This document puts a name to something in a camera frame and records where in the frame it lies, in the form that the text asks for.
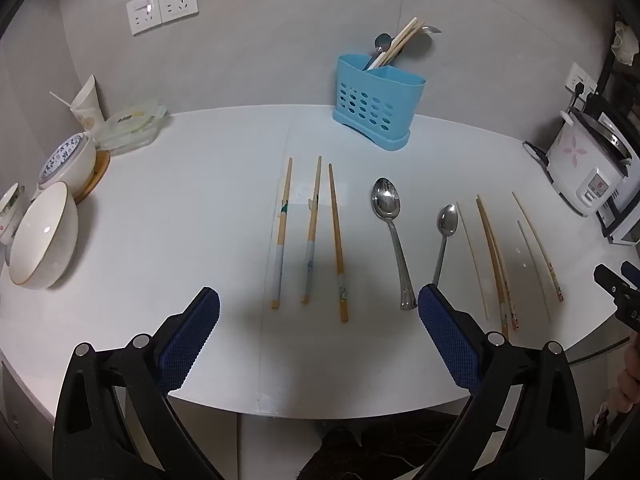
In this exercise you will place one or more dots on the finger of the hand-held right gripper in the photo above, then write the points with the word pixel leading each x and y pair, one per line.
pixel 631 272
pixel 620 295

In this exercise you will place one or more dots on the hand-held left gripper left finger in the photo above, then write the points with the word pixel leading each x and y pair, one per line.
pixel 192 332

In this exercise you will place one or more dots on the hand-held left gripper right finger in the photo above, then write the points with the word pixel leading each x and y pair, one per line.
pixel 445 332

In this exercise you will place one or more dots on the pale bamboo chopsticks group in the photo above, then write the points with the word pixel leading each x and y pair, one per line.
pixel 495 260

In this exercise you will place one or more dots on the wooden chopstick blue white end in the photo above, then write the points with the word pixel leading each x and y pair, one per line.
pixel 281 240
pixel 312 235

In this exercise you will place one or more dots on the wooden chopstick green patterned end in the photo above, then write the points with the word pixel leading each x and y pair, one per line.
pixel 337 240

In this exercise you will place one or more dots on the blue plastic utensil holder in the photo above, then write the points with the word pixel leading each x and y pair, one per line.
pixel 377 105

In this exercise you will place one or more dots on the person's right hand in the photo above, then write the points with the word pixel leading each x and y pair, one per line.
pixel 631 385

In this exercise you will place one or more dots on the brown chopstick patterned end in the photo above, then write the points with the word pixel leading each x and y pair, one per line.
pixel 500 300

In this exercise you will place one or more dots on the pale chopstick red end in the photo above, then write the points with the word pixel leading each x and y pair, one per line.
pixel 537 245

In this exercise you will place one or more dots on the small steel spoon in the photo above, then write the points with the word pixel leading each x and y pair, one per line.
pixel 447 220

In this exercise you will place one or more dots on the white floral rice cooker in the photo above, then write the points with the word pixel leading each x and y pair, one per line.
pixel 582 160

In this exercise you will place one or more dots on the large steel spoon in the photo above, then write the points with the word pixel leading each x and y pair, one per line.
pixel 386 202

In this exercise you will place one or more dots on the person's dark pants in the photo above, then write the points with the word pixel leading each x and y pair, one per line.
pixel 360 452

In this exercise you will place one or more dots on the white ceramic bowl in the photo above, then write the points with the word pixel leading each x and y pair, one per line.
pixel 45 237

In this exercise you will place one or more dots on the round wooden coaster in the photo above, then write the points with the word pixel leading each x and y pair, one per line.
pixel 97 175

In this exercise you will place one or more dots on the black metal shelf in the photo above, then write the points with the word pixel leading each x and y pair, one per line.
pixel 617 80

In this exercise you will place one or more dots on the white bowl blue patterned lid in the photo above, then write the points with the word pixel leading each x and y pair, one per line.
pixel 70 160

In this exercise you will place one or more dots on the clear plastic food container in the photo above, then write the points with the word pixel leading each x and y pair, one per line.
pixel 130 125

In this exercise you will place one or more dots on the small patterned cup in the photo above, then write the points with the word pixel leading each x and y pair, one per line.
pixel 10 210

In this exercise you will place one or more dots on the pale cloth bag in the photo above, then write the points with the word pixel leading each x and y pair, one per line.
pixel 625 42

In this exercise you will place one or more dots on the paper cup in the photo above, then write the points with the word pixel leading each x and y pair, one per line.
pixel 90 105

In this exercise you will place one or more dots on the white straw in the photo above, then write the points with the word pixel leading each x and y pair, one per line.
pixel 61 98

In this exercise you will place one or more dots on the white wall socket with plug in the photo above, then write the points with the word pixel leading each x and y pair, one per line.
pixel 580 80

